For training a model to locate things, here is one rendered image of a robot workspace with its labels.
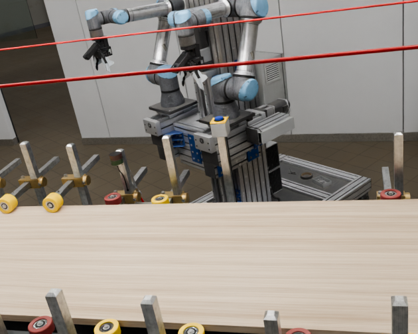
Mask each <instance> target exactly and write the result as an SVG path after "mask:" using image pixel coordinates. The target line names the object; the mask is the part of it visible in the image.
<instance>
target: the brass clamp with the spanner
mask: <svg viewBox="0 0 418 334"><path fill-rule="evenodd" d="M117 192H118V193H119V194H121V197H124V200H125V203H135V202H139V201H140V200H141V193H140V192H136V190H134V192H133V193H132V194H125V192H124V190H120V191H117Z"/></svg>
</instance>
